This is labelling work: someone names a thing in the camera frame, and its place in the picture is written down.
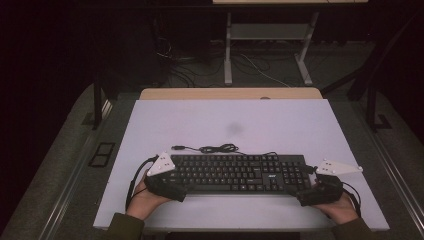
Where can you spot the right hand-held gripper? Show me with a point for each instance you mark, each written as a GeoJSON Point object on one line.
{"type": "Point", "coordinates": [328, 190]}

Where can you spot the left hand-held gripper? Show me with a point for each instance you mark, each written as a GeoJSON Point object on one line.
{"type": "Point", "coordinates": [163, 186]}

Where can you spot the black computer keyboard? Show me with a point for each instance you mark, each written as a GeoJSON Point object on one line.
{"type": "Point", "coordinates": [233, 173]}

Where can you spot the person's right hand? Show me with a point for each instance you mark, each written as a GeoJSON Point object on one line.
{"type": "Point", "coordinates": [340, 210]}

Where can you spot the person's left hand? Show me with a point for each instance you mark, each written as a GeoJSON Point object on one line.
{"type": "Point", "coordinates": [140, 203]}

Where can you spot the black floor socket plate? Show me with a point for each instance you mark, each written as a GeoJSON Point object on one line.
{"type": "Point", "coordinates": [101, 154]}

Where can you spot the black metal stand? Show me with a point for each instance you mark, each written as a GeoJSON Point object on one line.
{"type": "Point", "coordinates": [97, 106]}
{"type": "Point", "coordinates": [371, 100]}

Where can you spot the wooden table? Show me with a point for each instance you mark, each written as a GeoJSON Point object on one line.
{"type": "Point", "coordinates": [216, 93]}

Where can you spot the metal floor rail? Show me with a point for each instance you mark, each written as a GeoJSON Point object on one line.
{"type": "Point", "coordinates": [393, 170]}
{"type": "Point", "coordinates": [66, 193]}

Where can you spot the grey metal desk frame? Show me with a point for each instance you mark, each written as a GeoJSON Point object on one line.
{"type": "Point", "coordinates": [266, 31]}

